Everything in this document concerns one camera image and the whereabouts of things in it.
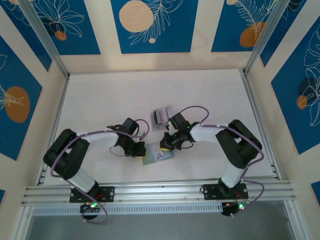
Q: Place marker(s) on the green card holder wallet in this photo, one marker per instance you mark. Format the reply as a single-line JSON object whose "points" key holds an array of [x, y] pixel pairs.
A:
{"points": [[151, 156]]}

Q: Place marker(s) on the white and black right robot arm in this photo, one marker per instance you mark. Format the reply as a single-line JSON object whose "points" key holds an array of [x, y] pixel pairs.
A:
{"points": [[205, 135]]}

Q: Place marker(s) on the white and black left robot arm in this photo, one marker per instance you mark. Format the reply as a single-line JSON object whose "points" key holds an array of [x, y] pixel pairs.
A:
{"points": [[80, 180]]}

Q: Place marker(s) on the aluminium frame cross rail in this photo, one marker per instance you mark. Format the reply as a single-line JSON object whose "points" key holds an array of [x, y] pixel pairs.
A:
{"points": [[160, 191]]}

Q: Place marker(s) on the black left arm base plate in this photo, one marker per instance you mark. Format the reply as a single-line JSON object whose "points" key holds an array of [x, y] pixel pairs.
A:
{"points": [[107, 193]]}

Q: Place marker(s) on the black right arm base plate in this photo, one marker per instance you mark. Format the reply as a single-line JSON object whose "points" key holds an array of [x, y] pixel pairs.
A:
{"points": [[210, 191]]}

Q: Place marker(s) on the aluminium table side rail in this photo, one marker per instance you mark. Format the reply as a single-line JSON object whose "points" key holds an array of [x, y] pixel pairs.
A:
{"points": [[260, 120], [53, 120]]}

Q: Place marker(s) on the aluminium frame post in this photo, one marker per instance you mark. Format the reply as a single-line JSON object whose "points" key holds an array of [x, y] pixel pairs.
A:
{"points": [[267, 32], [42, 35]]}

